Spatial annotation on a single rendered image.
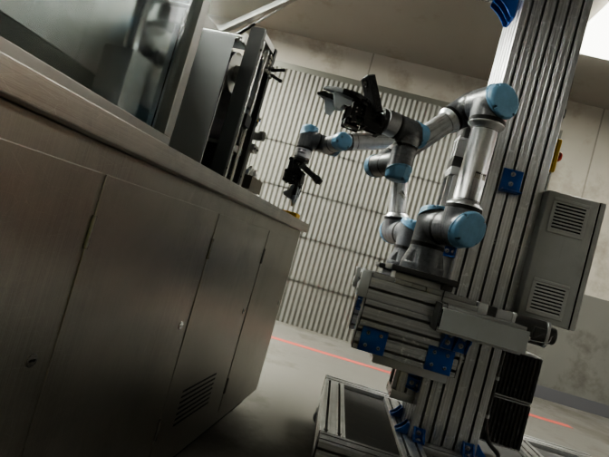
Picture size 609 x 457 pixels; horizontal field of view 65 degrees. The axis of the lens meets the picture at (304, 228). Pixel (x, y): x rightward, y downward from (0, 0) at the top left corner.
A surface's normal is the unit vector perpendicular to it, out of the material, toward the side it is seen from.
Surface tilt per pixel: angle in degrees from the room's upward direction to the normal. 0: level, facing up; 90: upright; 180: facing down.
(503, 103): 82
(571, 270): 90
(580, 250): 90
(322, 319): 90
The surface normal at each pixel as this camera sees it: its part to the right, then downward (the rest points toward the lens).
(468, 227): 0.31, 0.18
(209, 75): -0.19, -0.10
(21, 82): 0.94, 0.25
